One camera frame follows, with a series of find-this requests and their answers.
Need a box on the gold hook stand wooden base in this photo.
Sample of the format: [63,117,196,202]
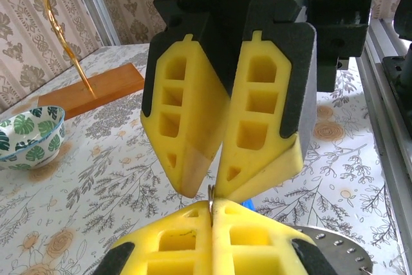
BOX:
[24,0,145,120]

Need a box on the aluminium frame post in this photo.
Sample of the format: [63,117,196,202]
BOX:
[69,0,122,47]

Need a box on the floral patterned table cover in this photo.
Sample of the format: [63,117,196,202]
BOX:
[0,43,403,275]

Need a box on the blue plastic key tag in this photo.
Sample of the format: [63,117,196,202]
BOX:
[240,198,258,216]

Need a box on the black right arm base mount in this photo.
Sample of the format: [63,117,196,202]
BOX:
[381,43,412,150]

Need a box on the thin metal utensil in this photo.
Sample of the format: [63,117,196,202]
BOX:
[207,184,217,224]

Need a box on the green leaf pattern bowl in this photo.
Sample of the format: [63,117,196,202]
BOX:
[0,105,66,171]

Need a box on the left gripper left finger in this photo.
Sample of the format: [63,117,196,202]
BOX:
[93,200,214,275]

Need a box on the aluminium table edge rail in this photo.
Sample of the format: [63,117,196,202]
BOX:
[355,17,412,275]

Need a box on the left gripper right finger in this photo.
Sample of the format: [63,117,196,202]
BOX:
[212,198,337,275]

